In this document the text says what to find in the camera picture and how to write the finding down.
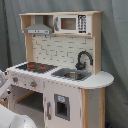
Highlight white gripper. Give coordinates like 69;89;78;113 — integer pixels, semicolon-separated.
0;71;11;99

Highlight black stovetop red burners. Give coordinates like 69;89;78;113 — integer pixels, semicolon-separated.
18;62;55;73

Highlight grey toy sink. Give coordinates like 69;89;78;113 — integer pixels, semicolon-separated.
52;68;92;81

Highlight white cupboard door grey dispenser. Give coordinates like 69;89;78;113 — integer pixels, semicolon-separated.
44;82;82;128

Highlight right stove knob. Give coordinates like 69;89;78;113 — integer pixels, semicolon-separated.
30;81;37;88

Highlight grey range hood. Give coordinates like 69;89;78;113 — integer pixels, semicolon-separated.
24;15;53;34

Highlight black toy faucet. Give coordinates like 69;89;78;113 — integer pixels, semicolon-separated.
75;51;93;70

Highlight white toy microwave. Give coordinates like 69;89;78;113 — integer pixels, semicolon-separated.
54;15;92;34

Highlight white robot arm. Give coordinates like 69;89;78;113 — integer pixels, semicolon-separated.
0;70;37;128

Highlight wooden toy kitchen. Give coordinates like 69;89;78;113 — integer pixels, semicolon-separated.
7;11;114;128

